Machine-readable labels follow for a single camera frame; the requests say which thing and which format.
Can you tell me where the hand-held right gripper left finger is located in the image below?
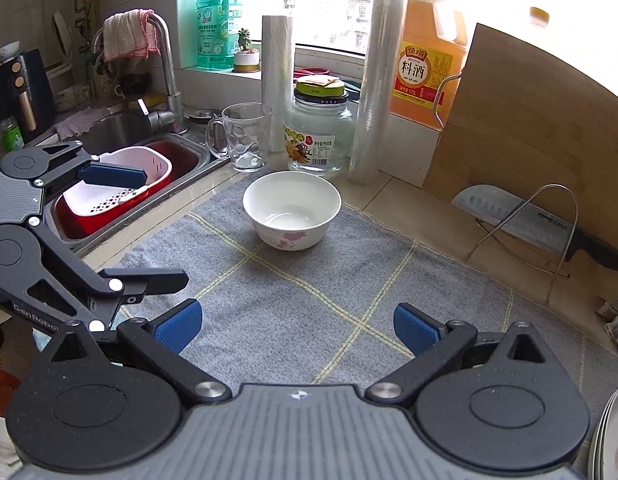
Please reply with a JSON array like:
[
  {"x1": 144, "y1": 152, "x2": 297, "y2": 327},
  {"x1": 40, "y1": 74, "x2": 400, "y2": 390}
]
[{"x1": 49, "y1": 299, "x2": 233, "y2": 407}]

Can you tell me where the red plastic basin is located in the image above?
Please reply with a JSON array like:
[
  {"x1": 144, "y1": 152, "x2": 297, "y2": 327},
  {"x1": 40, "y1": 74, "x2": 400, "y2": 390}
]
[{"x1": 54, "y1": 141, "x2": 201, "y2": 241}]

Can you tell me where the white pink-flowered bowl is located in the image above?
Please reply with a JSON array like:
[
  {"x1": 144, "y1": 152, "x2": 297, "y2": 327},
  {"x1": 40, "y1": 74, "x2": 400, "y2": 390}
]
[{"x1": 243, "y1": 171, "x2": 342, "y2": 252}]

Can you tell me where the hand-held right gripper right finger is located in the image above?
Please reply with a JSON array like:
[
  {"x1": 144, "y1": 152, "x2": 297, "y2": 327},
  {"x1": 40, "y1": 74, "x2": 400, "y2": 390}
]
[{"x1": 365, "y1": 303, "x2": 546, "y2": 405}]

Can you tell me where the pink dishcloth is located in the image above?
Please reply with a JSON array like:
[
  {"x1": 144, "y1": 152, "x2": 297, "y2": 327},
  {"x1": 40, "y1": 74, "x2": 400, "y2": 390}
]
[{"x1": 104, "y1": 9, "x2": 160, "y2": 64}]

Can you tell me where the black air fryer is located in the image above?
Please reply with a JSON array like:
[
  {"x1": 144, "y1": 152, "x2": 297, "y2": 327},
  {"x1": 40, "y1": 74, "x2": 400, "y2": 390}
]
[{"x1": 0, "y1": 49, "x2": 58, "y2": 146}]

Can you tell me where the black-handled kitchen knife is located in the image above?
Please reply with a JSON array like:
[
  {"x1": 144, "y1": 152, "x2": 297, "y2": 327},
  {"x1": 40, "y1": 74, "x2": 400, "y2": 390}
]
[{"x1": 451, "y1": 184, "x2": 618, "y2": 279}]

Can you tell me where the stainless steel sink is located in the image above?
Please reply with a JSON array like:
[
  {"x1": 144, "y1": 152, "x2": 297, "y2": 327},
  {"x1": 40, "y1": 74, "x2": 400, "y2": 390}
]
[{"x1": 44, "y1": 102, "x2": 232, "y2": 257}]

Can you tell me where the green dish soap bottle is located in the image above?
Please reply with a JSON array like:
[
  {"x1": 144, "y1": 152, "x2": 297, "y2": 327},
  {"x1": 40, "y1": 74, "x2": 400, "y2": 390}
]
[{"x1": 195, "y1": 0, "x2": 235, "y2": 71}]

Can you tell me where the bamboo cutting board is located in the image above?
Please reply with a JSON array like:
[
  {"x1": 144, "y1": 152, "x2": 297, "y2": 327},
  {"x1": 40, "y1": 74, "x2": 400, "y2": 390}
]
[{"x1": 421, "y1": 22, "x2": 618, "y2": 282}]

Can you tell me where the clear glass mug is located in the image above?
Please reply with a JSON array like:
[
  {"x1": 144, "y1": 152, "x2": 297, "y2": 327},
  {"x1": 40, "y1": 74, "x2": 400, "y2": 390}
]
[{"x1": 205, "y1": 102, "x2": 274, "y2": 174}]

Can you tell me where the glass jar with green lid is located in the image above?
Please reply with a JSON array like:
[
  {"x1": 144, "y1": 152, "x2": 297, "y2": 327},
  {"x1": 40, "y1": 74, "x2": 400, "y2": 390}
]
[{"x1": 284, "y1": 75, "x2": 356, "y2": 176}]

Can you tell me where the orange cooking wine jug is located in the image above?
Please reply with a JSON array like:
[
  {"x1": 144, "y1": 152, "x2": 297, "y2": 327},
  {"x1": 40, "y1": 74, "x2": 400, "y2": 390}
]
[{"x1": 390, "y1": 0, "x2": 469, "y2": 132}]

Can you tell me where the clear plastic wrap roll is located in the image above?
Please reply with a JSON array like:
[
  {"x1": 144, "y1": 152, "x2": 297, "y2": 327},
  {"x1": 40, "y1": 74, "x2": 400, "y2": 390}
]
[{"x1": 349, "y1": 0, "x2": 409, "y2": 186}]

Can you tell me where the small potted plant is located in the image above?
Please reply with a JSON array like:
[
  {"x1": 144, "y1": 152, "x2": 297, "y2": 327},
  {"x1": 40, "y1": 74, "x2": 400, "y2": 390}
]
[{"x1": 234, "y1": 27, "x2": 262, "y2": 75}]

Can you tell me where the metal wire rack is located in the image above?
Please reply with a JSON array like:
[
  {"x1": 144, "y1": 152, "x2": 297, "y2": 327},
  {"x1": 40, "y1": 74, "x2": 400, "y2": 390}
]
[{"x1": 466, "y1": 184, "x2": 585, "y2": 307}]

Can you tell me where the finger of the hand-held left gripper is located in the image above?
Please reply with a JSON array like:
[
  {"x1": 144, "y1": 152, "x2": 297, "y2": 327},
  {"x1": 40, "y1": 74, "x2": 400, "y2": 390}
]
[
  {"x1": 19, "y1": 230, "x2": 190, "y2": 334},
  {"x1": 36, "y1": 141, "x2": 149, "y2": 196}
]

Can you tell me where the pale green plastic bottle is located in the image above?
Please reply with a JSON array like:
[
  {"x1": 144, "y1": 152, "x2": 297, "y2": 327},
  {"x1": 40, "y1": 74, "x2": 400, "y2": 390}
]
[{"x1": 228, "y1": 0, "x2": 246, "y2": 59}]

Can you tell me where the grey dishcloth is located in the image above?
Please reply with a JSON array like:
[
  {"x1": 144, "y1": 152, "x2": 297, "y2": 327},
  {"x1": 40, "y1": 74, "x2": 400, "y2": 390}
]
[{"x1": 54, "y1": 107, "x2": 110, "y2": 141}]

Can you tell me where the metal faucet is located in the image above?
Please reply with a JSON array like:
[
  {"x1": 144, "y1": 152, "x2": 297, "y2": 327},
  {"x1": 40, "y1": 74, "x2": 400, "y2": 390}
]
[{"x1": 94, "y1": 12, "x2": 188, "y2": 136}]

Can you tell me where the grey checked dish mat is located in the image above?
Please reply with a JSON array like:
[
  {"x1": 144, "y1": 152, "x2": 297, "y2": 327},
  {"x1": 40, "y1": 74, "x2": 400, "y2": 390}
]
[{"x1": 114, "y1": 172, "x2": 618, "y2": 466}]

